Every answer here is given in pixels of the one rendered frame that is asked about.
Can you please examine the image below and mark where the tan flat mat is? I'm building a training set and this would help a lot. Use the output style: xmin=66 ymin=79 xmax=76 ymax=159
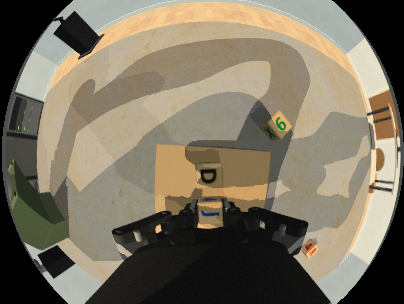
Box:
xmin=155 ymin=144 xmax=270 ymax=215

